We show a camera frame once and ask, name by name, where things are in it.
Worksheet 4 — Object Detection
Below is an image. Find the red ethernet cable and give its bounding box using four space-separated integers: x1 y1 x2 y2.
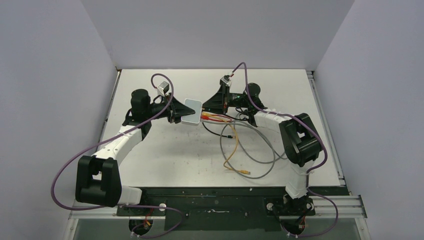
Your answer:
201 112 233 123

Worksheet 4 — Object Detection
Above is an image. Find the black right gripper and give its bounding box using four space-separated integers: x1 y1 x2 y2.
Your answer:
202 85 250 115

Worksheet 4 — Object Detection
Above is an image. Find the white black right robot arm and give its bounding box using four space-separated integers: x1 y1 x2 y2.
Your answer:
202 83 322 214

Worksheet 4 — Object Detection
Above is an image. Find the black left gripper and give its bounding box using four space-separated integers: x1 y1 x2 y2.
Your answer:
145 93 195 124

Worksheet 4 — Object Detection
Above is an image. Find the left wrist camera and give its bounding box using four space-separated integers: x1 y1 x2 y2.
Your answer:
156 81 170 97

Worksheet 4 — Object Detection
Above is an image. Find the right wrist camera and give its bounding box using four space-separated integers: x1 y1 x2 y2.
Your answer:
220 74 233 87

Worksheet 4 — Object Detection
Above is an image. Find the black ethernet cable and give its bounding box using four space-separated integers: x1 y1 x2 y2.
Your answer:
201 107 253 140

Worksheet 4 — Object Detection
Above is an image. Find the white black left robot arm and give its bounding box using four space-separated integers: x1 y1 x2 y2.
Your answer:
75 89 202 216

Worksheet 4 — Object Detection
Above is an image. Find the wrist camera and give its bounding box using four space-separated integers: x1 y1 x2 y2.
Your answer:
220 74 233 87
156 81 170 97

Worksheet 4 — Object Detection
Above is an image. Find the white network switch box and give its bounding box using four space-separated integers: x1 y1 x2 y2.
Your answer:
181 98 203 126

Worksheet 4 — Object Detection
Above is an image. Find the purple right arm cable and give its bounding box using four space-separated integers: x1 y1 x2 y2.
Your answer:
230 62 339 239

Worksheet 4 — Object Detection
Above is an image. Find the yellow ethernet cable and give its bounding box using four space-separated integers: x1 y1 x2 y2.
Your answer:
201 113 251 174

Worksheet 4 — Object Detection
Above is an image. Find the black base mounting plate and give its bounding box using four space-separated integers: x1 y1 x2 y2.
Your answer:
116 187 348 234

